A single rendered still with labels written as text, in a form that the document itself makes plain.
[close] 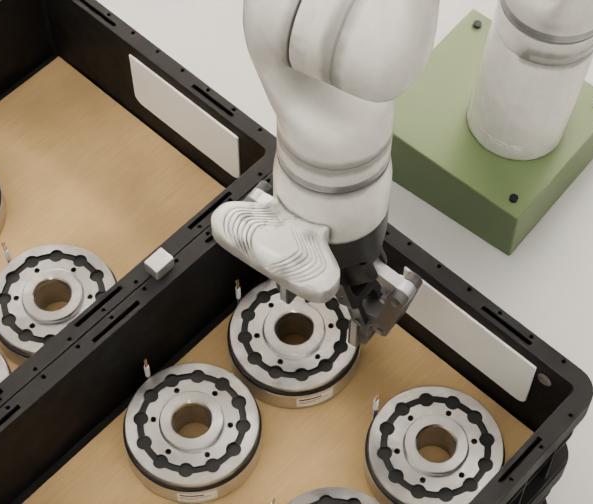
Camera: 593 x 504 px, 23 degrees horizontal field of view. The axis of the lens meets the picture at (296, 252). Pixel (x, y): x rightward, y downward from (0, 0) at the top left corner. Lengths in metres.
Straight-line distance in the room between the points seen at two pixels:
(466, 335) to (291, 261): 0.25
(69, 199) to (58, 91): 0.12
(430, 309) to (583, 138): 0.33
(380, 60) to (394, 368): 0.44
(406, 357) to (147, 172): 0.28
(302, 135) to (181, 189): 0.41
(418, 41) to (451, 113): 0.60
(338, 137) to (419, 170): 0.53
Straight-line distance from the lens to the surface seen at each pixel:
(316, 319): 1.13
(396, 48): 0.76
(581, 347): 1.33
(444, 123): 1.36
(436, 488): 1.08
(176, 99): 1.20
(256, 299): 1.15
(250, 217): 0.90
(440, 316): 1.11
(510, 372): 1.10
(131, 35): 1.22
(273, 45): 0.79
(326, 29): 0.77
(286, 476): 1.11
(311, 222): 0.90
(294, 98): 0.83
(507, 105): 1.29
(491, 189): 1.33
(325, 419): 1.13
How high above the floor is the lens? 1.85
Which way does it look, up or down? 58 degrees down
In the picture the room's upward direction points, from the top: straight up
